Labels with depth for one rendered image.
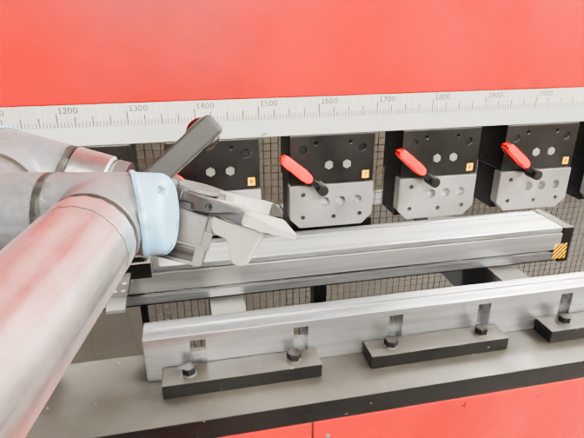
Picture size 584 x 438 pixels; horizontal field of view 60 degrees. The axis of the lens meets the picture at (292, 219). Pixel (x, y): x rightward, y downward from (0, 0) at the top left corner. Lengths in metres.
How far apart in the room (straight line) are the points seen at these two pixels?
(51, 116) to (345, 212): 0.49
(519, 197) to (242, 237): 0.66
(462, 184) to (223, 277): 0.59
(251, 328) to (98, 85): 0.51
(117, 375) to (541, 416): 0.87
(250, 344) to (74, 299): 0.71
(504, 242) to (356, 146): 0.69
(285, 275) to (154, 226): 0.84
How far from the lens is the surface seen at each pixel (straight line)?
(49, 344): 0.30
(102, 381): 1.07
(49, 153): 0.57
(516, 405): 1.19
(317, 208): 0.88
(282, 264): 1.23
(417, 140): 0.91
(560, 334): 1.23
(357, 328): 1.05
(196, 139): 0.54
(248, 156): 0.83
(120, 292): 1.08
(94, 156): 0.57
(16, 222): 0.47
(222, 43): 0.80
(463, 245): 1.39
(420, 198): 0.95
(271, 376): 0.99
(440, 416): 1.10
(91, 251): 0.36
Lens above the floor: 1.53
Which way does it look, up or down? 23 degrees down
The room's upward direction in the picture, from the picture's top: straight up
